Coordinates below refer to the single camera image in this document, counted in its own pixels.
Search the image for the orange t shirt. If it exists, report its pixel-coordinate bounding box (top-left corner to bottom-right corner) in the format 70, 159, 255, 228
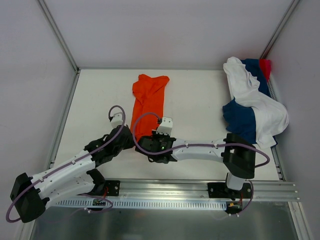
130, 74, 170, 141

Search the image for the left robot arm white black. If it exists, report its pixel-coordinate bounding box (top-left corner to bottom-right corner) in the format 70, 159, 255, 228
10, 125, 134, 223

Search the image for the blue t shirt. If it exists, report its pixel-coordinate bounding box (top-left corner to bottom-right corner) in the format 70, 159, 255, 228
222, 58, 271, 144

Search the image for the white t shirt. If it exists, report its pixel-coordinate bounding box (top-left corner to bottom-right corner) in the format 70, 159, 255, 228
223, 56, 289, 149

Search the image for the red pink t shirt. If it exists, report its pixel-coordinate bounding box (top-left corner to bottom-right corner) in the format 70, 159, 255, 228
259, 59, 272, 82

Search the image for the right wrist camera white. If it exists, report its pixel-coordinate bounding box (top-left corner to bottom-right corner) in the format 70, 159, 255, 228
156, 117, 173, 136

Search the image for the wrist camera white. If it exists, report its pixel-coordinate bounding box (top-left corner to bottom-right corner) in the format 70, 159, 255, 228
109, 112, 124, 129
156, 117, 173, 136

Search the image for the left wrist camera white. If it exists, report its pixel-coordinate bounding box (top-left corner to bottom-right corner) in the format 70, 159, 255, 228
109, 112, 124, 129

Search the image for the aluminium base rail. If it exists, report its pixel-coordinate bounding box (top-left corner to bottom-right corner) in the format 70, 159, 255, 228
107, 179, 301, 202

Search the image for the white slotted cable duct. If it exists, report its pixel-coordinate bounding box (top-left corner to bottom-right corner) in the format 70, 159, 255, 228
56, 197, 227, 211

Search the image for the left table edge rail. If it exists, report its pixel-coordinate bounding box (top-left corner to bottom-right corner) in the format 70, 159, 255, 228
44, 70, 81, 170

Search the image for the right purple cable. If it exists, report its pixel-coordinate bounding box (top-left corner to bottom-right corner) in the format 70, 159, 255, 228
132, 112, 271, 173

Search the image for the left corner aluminium post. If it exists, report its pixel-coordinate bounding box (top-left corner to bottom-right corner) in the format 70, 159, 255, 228
36, 0, 80, 74

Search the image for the corner aluminium post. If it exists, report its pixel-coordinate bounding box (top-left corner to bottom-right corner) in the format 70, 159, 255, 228
36, 0, 80, 74
259, 0, 302, 59

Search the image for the right corner aluminium post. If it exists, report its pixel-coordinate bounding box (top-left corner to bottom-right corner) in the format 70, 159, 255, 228
259, 0, 302, 59

